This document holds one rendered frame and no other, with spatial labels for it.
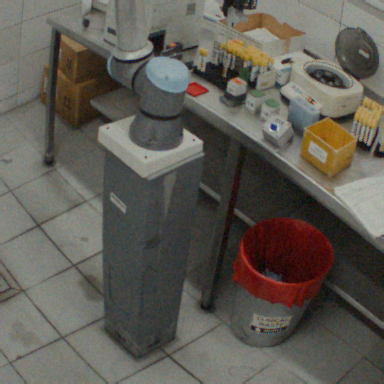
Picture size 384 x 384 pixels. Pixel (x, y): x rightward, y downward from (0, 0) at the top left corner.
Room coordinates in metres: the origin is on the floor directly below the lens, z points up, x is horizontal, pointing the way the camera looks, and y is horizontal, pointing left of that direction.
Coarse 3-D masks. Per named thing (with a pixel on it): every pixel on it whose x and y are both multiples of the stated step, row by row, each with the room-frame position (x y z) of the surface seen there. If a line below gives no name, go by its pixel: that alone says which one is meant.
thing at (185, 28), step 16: (112, 0) 2.16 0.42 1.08; (144, 0) 2.03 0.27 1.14; (160, 0) 2.03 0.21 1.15; (176, 0) 2.09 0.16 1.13; (192, 0) 2.15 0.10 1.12; (112, 16) 2.15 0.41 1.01; (160, 16) 2.04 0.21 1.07; (176, 16) 2.10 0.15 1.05; (192, 16) 2.16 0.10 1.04; (112, 32) 2.15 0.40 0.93; (160, 32) 2.04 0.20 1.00; (176, 32) 2.10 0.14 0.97; (192, 32) 2.17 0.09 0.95; (176, 48) 2.07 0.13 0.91
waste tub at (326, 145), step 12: (324, 120) 1.63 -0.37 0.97; (312, 132) 1.58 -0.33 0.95; (324, 132) 1.64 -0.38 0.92; (336, 132) 1.61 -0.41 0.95; (312, 144) 1.52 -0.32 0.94; (324, 144) 1.50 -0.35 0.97; (336, 144) 1.61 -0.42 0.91; (348, 144) 1.52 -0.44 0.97; (312, 156) 1.52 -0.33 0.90; (324, 156) 1.49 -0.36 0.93; (336, 156) 1.47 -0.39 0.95; (348, 156) 1.53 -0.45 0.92; (324, 168) 1.48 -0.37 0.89; (336, 168) 1.48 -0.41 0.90
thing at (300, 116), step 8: (296, 96) 1.74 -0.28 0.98; (296, 104) 1.70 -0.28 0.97; (304, 104) 1.70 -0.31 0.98; (288, 112) 1.72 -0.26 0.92; (296, 112) 1.69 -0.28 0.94; (304, 112) 1.67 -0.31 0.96; (312, 112) 1.66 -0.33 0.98; (288, 120) 1.71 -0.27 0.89; (296, 120) 1.69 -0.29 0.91; (304, 120) 1.67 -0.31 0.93; (312, 120) 1.65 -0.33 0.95; (296, 128) 1.68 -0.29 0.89
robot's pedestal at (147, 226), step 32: (192, 160) 1.45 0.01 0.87; (128, 192) 1.39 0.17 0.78; (160, 192) 1.37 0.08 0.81; (192, 192) 1.46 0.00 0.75; (128, 224) 1.38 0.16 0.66; (160, 224) 1.38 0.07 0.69; (192, 224) 1.48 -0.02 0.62; (128, 256) 1.38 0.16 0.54; (160, 256) 1.39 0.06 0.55; (128, 288) 1.38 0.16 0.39; (160, 288) 1.40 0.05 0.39; (128, 320) 1.37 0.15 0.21; (160, 320) 1.41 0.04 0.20
